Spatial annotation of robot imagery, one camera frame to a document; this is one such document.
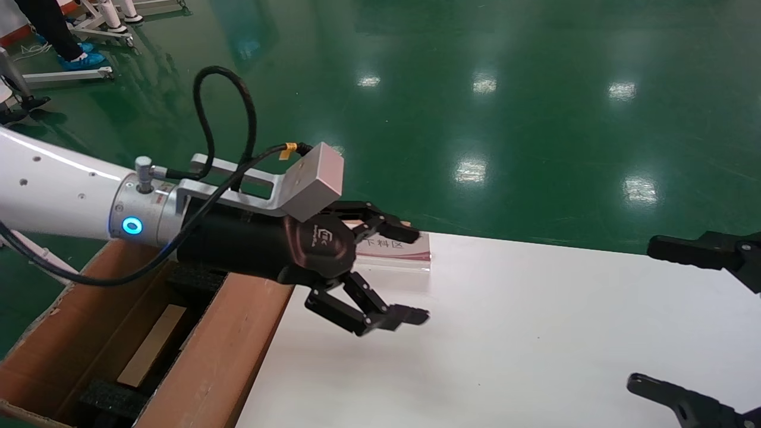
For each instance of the blue shoe cover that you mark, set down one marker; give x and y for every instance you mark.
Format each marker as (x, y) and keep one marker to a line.
(83, 60)

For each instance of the white wheeled stand base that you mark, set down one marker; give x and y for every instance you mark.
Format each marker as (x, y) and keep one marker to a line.
(107, 24)

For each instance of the white stand foot bar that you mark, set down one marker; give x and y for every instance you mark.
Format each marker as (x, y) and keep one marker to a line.
(71, 74)

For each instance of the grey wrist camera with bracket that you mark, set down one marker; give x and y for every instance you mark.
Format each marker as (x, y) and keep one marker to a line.
(315, 178)

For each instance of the large open cardboard box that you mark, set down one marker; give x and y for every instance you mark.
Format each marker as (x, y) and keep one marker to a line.
(238, 345)

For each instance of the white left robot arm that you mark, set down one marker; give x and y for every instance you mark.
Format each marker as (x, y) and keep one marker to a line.
(59, 190)

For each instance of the small cardboard box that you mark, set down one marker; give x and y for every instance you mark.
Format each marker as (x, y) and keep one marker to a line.
(151, 345)

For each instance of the grey post with black foot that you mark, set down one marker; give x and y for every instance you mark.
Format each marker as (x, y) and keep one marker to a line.
(15, 80)

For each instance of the white metal tube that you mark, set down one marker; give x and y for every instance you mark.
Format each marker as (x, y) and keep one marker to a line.
(35, 249)

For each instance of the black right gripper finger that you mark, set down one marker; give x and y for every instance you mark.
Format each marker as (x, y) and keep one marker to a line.
(689, 252)
(695, 410)

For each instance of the person black trouser legs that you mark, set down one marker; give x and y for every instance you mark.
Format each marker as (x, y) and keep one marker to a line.
(50, 24)

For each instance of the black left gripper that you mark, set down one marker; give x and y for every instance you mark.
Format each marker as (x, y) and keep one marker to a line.
(250, 244)

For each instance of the black foam pad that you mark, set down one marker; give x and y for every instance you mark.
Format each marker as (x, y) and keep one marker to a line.
(113, 401)
(193, 279)

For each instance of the acrylic sign with red print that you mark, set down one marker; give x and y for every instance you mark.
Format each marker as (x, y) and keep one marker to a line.
(410, 255)

